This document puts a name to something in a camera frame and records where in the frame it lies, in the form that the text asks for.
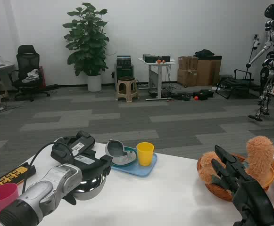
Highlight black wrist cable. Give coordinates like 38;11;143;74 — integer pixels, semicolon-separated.
22;142;74;193

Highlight teal plate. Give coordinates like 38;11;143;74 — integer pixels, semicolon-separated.
112;145;138;167

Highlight black stacked equipment cases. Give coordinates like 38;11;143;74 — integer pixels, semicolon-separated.
114;55;135;91

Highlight black equipment box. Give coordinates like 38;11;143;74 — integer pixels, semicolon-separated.
142;54;162;64

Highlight white grey crumpled cloth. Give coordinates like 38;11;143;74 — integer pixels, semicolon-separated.
21;69;40;84

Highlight shiny metal bowl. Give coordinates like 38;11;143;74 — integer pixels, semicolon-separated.
74;173;107;201

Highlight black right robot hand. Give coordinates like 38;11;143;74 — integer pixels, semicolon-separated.
211;145;274;226

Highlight orange plastic plate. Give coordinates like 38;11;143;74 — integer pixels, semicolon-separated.
263;165;274;189

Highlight brown plush toy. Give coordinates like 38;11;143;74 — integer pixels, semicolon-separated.
198;136;274;188

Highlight small cardboard boxes stack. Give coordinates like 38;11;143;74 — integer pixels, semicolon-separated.
177;56;199;88

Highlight pink plastic cup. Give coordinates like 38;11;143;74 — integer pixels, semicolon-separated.
0;183;19;214

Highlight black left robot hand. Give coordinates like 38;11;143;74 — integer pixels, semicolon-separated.
63;150;114;206

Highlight round wicker basket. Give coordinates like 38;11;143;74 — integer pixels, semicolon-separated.
196;153;270;202

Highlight black floor bag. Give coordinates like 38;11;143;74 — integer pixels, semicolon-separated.
193;89;215;101

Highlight grey curved face pad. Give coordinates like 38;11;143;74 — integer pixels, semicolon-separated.
105;139;138;166

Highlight black mesh office chair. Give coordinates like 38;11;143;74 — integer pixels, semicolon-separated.
8;44;59;102

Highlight light blue plastic tray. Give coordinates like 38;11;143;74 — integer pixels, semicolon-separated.
110;145;158;178

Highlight yellow plastic cup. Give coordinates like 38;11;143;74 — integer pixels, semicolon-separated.
136;142;155;167

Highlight black bag on boxes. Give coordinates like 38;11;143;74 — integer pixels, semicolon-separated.
194;48;216;57

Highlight green leafy potted plant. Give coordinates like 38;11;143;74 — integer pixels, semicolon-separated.
62;2;110;77

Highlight small beige stool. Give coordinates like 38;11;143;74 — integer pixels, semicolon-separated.
0;80;10;104

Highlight white standing desk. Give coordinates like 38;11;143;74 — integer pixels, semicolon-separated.
138;57;176;101

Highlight beige plastic stool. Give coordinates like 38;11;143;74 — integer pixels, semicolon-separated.
116;76;140;103

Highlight yellow black remote control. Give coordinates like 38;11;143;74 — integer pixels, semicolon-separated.
0;161;37;196

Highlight white plant pot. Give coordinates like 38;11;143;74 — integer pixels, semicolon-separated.
87;74;103;92

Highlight black folding chair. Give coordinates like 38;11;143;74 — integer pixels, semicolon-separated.
215;69;262;100

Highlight large cardboard box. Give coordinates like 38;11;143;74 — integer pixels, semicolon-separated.
193;55;223;87

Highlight black floor equipment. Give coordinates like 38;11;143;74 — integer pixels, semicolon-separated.
170;92;192;102

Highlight black handheld controller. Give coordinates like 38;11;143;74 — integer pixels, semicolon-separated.
50;130;96;166

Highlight silver black humanoid robot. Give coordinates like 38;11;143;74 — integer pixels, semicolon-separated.
245;3;274;122

